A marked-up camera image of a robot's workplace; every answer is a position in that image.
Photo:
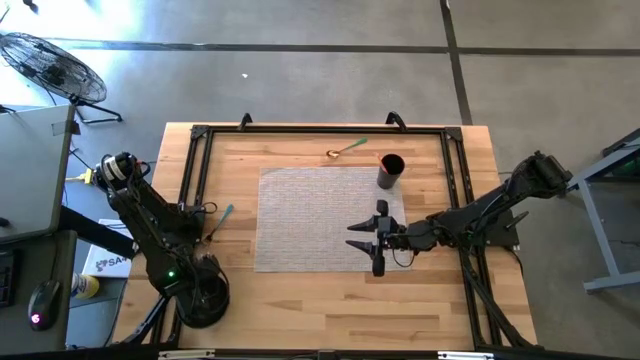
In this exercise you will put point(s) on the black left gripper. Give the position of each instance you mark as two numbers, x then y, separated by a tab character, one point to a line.
189	300

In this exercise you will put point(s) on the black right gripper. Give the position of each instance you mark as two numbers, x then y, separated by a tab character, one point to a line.
395	237

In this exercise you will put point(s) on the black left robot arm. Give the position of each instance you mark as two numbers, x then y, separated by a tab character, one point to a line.
145	210

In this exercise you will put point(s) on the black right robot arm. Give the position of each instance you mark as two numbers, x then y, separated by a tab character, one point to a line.
480	212

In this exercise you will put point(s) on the black cup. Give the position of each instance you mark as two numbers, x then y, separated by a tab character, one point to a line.
386	180

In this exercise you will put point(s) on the grey woven placemat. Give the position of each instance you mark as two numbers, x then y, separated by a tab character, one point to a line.
310	220

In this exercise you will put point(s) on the white cardboard box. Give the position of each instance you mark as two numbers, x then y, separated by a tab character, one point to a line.
107	262

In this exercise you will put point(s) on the yellow bottle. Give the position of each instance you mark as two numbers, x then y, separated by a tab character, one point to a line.
86	286

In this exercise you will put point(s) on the black diagonal beam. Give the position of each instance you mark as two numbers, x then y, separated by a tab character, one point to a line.
90	230

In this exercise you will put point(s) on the black computer mouse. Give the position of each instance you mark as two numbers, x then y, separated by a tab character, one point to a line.
44	305

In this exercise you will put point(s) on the yellow power plug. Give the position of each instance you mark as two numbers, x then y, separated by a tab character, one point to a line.
88	176

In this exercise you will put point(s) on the dark grey desk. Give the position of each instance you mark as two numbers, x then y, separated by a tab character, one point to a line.
20	335

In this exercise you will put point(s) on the black keyboard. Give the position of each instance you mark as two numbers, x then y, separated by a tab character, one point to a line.
6	277

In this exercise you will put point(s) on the grey metal stand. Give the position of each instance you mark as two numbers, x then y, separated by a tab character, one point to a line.
595	235

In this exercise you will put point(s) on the black floor fan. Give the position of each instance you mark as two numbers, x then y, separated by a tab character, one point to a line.
52	67

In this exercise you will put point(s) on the silver metal bracket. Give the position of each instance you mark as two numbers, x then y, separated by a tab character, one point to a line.
185	354
465	355

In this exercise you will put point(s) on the black aluminium table frame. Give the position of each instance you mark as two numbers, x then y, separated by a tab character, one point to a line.
325	130

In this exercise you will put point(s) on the black arched frame bracket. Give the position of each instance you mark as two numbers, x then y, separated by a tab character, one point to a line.
245	121
396	119

